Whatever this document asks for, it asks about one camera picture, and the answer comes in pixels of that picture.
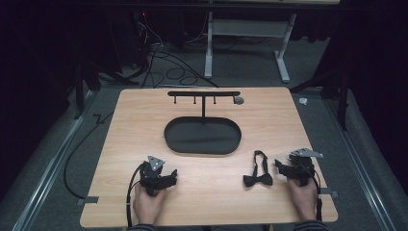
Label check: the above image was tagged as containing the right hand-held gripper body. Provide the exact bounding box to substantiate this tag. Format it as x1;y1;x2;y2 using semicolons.
288;147;324;188

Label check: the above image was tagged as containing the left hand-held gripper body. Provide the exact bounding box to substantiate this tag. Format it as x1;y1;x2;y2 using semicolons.
139;155;170;197

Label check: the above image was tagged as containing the person's left hand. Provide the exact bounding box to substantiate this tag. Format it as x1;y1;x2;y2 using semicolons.
132;183;167;226

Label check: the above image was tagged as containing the person's right hand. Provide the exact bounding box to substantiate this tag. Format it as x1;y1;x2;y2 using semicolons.
287;177;319;222

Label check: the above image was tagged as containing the black bow tie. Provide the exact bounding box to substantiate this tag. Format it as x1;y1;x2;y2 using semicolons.
242;149;274;189

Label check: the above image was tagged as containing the grey tape strip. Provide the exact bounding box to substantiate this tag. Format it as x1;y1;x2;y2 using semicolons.
319;188;340;199
76;195;100;206

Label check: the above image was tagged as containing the black hook rack with tray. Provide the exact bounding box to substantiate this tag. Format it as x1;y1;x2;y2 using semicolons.
164;90;242;156

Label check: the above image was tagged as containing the black tripod stand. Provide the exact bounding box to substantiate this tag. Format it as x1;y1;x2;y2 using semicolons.
290;68;350;131
72;61;139;120

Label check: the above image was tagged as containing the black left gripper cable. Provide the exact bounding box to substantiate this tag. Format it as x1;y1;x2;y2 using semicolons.
125;162;146;229

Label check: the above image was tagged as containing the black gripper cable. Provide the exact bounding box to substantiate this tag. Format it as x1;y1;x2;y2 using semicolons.
125;162;146;229
307;167;323;222

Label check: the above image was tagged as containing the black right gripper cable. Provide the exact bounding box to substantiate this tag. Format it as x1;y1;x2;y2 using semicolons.
307;167;323;222

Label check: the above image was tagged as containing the metal floor rail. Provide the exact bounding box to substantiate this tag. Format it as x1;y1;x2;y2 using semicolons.
12;90;94;231
322;95;398;231

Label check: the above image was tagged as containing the black cable on floor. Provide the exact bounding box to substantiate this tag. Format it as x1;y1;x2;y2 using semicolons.
63;110;115;200

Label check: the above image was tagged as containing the tangle of black cables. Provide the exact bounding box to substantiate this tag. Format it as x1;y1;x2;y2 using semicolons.
129;13;220;90

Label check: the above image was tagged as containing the grey metal desk frame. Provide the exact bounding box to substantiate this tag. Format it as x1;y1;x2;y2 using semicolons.
203;12;298;84

